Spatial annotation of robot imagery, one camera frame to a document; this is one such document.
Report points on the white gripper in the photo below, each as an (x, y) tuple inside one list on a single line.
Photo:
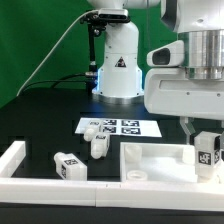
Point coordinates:
[(169, 92)]

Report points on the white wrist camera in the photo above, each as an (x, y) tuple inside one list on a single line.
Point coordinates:
[(171, 55)]

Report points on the black camera on stand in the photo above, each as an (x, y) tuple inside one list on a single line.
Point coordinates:
[(97, 20)]

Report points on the white paper marker sheet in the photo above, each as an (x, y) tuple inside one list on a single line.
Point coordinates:
[(124, 127)]

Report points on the white U-shaped fence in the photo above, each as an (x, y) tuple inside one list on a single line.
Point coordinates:
[(132, 194)]

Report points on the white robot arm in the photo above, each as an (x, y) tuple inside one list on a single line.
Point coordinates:
[(186, 77)]

